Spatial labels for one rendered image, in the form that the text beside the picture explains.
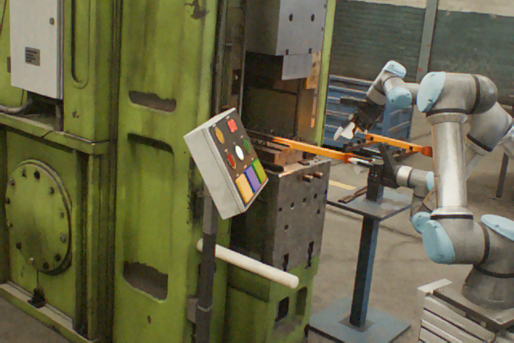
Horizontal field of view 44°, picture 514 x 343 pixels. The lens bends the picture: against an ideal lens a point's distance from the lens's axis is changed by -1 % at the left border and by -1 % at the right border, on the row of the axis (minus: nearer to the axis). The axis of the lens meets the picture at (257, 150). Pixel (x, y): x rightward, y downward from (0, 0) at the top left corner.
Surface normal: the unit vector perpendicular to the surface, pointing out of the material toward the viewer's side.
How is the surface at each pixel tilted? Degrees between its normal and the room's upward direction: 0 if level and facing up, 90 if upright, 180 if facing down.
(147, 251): 90
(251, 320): 89
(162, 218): 90
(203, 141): 90
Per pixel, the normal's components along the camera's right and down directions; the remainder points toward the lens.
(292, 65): 0.79, 0.22
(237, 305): -0.61, 0.15
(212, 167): -0.22, 0.23
